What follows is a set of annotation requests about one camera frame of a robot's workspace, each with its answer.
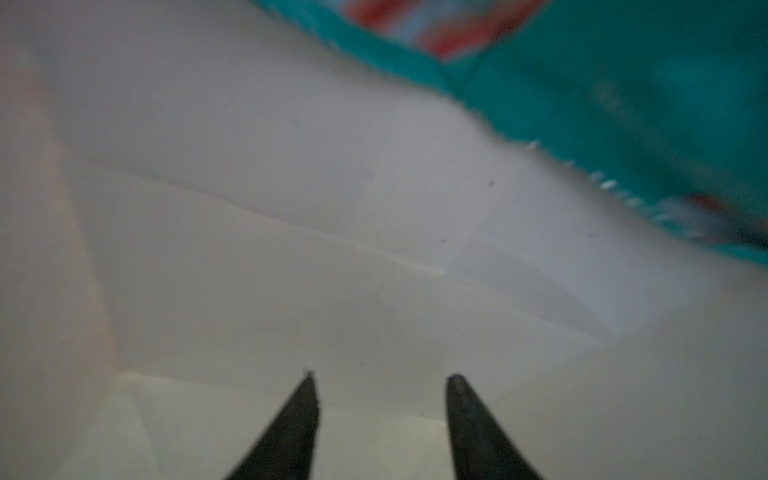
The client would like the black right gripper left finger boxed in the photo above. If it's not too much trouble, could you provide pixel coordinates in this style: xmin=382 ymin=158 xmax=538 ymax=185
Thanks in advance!
xmin=226 ymin=371 xmax=320 ymax=480

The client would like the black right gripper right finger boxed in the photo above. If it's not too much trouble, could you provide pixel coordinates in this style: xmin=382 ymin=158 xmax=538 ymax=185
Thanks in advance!
xmin=445 ymin=374 xmax=542 ymax=480

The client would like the blue checkered paper bag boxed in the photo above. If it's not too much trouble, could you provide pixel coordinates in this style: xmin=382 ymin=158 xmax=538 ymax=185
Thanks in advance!
xmin=1 ymin=1 xmax=767 ymax=479

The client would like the teal snack pack in bag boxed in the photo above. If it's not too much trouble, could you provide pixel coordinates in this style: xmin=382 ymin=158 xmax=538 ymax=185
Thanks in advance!
xmin=261 ymin=1 xmax=767 ymax=265

